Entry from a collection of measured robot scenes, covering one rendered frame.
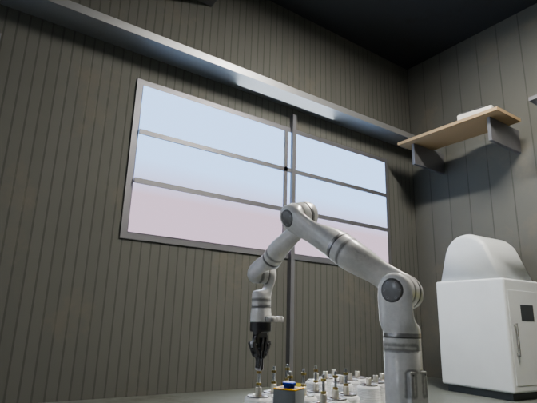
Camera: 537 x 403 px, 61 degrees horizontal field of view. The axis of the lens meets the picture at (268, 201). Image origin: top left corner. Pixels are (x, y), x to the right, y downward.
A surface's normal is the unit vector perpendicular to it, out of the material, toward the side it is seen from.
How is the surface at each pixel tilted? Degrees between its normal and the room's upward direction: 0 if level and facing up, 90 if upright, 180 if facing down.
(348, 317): 90
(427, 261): 90
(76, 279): 90
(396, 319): 90
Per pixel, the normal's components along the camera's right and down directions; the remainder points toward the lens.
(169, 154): 0.58, -0.19
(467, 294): -0.85, -0.16
